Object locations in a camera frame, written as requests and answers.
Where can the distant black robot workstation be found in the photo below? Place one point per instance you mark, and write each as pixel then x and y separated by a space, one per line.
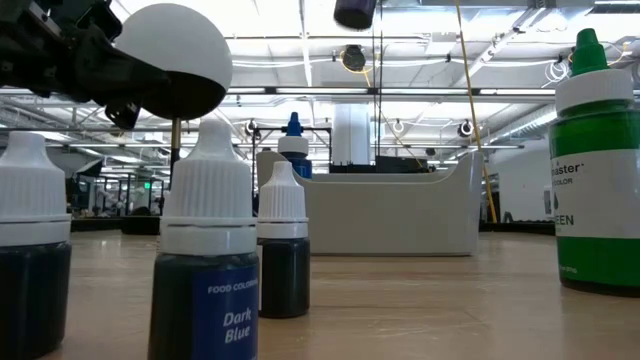
pixel 107 197

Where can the black metal stand frame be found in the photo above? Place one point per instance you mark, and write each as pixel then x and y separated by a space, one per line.
pixel 320 129

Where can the black perforated computer case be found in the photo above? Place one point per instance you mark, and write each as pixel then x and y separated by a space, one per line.
pixel 395 165

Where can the small bottle dark blue label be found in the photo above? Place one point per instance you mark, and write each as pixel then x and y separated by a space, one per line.
pixel 205 225

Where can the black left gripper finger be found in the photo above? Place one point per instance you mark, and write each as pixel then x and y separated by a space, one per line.
pixel 125 90
pixel 125 62

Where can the large green food coloring bottle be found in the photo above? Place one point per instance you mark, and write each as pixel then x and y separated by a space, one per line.
pixel 600 200

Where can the wall-mounted notice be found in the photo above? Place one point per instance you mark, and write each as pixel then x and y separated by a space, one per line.
pixel 546 201

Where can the white building column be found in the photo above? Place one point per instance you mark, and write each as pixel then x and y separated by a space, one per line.
pixel 351 135

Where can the white globe table lamp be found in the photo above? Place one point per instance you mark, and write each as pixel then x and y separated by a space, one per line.
pixel 185 40

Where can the grey plastic bin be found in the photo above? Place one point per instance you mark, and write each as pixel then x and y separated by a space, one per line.
pixel 390 215

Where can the silver ventilation duct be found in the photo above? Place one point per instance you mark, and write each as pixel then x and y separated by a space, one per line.
pixel 540 120

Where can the large blue food coloring bottle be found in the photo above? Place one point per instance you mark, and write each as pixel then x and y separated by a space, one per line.
pixel 295 147

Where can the small dark white-capped bottle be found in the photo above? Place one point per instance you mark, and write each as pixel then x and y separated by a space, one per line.
pixel 30 200
pixel 282 250

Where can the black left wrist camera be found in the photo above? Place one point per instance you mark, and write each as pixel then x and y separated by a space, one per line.
pixel 107 20

